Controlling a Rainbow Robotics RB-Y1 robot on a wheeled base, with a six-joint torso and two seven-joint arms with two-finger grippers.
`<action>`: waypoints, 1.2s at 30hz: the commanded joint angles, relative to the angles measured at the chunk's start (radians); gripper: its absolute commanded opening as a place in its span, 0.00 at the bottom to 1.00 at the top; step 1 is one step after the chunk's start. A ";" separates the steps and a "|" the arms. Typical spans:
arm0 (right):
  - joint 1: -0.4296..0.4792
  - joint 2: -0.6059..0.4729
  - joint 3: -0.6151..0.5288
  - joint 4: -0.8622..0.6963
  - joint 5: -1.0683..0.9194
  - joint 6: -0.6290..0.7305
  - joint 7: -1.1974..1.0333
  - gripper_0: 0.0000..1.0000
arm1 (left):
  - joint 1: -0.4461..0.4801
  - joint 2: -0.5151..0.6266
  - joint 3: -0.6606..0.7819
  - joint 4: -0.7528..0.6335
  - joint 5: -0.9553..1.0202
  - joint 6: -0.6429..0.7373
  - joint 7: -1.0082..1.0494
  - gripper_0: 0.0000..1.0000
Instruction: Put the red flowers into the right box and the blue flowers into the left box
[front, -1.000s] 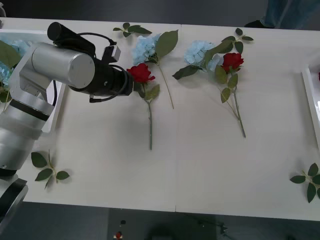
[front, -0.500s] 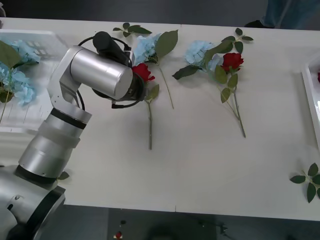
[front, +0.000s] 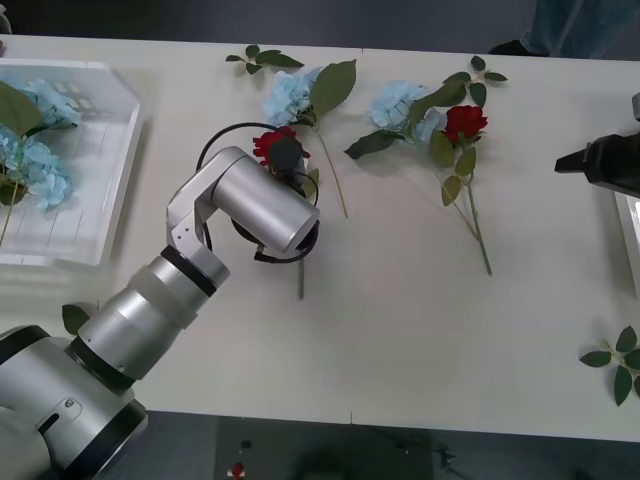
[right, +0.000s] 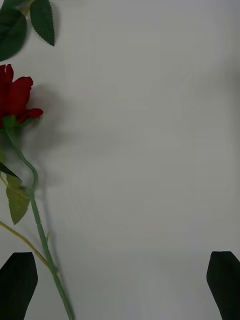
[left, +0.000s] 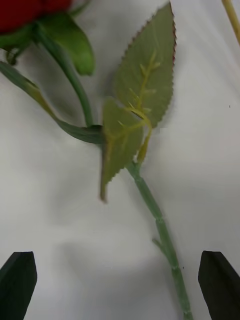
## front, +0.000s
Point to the pale grey right wrist camera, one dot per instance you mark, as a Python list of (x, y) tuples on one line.
[(636, 106)]

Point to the person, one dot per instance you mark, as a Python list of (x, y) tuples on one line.
[(560, 25)]

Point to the red artificial rose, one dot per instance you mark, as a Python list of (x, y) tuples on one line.
[(262, 142), (465, 120)]

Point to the loose green leaf twig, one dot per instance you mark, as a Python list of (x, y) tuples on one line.
[(478, 92), (625, 340), (280, 59), (72, 317)]

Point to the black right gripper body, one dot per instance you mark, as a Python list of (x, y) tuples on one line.
[(617, 162)]

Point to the shallow white box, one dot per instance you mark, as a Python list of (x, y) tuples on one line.
[(630, 235), (100, 175)]

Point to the pale blue artificial flower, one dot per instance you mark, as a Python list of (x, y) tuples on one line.
[(55, 105), (287, 100), (45, 170), (395, 102)]

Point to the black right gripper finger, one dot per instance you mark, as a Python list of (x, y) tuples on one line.
[(575, 162)]

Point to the silver and black left arm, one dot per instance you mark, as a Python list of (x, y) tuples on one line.
[(260, 200)]

